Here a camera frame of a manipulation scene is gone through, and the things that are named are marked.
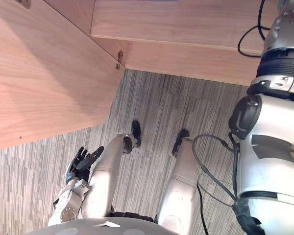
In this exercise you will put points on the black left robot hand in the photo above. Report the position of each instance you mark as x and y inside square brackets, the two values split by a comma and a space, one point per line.
[81, 163]

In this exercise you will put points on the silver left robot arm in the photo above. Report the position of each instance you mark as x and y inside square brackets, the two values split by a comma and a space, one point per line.
[68, 205]

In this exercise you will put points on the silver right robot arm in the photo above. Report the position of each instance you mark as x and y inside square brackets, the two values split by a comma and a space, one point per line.
[267, 151]

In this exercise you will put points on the wooden cabinet door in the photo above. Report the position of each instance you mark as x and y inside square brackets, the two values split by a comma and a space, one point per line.
[44, 80]

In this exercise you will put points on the brass door hinge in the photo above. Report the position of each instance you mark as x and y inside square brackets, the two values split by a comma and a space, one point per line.
[119, 60]

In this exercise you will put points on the wooden cabinet body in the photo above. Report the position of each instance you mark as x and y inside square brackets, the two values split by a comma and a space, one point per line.
[176, 27]

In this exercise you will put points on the dark left robot foot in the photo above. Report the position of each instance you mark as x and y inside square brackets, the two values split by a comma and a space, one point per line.
[136, 129]

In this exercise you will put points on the dark robot foot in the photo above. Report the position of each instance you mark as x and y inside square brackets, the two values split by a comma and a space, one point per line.
[136, 129]
[180, 139]

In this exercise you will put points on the grey robot torso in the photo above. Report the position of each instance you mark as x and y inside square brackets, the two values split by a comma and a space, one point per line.
[100, 227]

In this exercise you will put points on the dark right robot foot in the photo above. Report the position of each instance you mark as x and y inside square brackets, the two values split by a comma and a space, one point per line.
[180, 139]

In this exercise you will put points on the silver right robot leg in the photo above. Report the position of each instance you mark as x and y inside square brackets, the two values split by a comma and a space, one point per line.
[182, 181]

